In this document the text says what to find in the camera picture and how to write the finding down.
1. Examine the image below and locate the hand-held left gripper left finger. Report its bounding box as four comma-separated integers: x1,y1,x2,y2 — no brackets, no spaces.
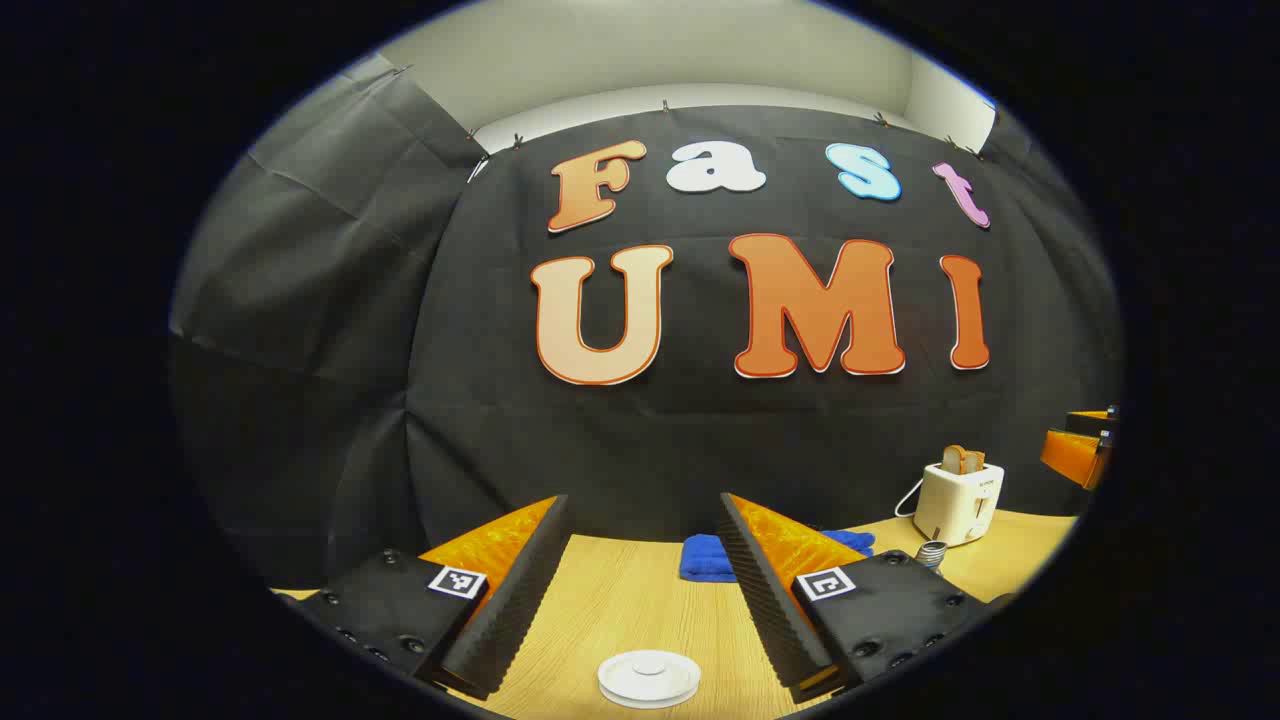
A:
290,493,577,702

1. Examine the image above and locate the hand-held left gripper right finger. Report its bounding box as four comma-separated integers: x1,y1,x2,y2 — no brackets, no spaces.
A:
718,492,993,704

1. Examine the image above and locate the white teacup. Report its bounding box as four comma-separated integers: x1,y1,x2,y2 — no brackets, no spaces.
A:
597,649,702,701

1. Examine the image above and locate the blue towel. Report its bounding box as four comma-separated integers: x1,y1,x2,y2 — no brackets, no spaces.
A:
679,530,876,584

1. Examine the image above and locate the white toaster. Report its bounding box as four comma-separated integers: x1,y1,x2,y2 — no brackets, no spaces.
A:
912,462,1006,548

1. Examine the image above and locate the white saucer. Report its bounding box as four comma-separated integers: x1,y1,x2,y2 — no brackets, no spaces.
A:
600,685,700,710

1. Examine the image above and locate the black backdrop cloth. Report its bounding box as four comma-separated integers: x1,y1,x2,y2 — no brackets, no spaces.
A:
170,55,1126,591

